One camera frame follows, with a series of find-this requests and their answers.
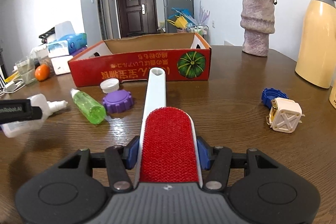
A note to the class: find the blue tissue pack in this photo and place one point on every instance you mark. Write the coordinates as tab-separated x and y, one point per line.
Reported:
67	41

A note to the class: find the cream cube power adapter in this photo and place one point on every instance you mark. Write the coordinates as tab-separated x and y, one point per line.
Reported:
284	115

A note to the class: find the dark brown door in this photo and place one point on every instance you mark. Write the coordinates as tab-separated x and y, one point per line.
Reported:
137	17

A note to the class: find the purple ridged cap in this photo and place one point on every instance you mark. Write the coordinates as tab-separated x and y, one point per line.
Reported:
118	101

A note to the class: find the purple tissue pack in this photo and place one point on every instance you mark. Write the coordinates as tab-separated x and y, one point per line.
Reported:
60	64

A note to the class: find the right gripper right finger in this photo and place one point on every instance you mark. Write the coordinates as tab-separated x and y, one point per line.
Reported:
217	161

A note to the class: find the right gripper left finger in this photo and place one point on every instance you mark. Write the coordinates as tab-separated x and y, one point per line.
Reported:
118	160

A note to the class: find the red cardboard box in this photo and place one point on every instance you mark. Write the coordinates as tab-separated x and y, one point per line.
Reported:
183	56

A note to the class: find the cream thermos jug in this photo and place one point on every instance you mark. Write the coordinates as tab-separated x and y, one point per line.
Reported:
316	58

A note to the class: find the green spray bottle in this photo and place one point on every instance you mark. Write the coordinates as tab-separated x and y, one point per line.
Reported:
93	111

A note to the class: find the clear drinking glass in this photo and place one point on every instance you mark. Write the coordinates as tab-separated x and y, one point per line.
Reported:
26	69

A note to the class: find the white plastic bottle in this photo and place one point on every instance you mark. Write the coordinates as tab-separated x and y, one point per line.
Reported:
48	108

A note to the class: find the orange fruit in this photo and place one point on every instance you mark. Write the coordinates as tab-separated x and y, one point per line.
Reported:
42	72

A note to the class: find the clear food container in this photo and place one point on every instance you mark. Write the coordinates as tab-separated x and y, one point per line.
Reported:
42	54

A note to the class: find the pink textured vase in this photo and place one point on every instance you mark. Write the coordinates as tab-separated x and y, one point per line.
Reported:
257	20

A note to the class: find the wire storage rack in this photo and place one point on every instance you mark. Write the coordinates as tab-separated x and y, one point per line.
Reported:
199	29

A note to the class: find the white bottle cap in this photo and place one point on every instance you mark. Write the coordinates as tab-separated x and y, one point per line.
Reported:
110	85

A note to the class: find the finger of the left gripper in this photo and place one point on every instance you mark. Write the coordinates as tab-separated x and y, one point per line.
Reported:
18	111

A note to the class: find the blue ridged cap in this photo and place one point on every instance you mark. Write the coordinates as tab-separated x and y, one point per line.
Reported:
269	94

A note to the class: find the red white lint brush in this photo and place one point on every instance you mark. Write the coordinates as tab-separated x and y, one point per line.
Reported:
168	149

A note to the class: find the white charger with cable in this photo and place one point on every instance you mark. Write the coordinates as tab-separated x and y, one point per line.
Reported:
13	86

